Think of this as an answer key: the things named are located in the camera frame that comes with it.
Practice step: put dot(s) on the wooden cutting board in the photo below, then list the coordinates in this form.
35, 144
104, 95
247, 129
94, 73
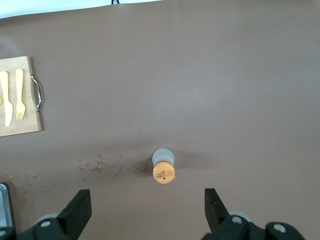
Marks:
12, 130

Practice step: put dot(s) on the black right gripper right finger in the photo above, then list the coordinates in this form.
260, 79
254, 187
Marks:
216, 212

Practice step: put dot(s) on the yellow plastic fork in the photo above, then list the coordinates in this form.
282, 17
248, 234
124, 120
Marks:
19, 87

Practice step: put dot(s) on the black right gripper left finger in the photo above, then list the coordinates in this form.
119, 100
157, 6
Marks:
75, 212

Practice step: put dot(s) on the brown table mat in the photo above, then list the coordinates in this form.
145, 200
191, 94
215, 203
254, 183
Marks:
200, 75

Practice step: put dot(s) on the silver digital kitchen scale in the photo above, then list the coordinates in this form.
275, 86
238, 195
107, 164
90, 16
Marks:
3, 205

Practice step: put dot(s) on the yellow plastic knife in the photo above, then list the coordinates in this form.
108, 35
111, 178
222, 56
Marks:
5, 95

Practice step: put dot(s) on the clear sauce bottle orange cap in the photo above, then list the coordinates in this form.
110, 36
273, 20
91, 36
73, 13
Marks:
163, 172

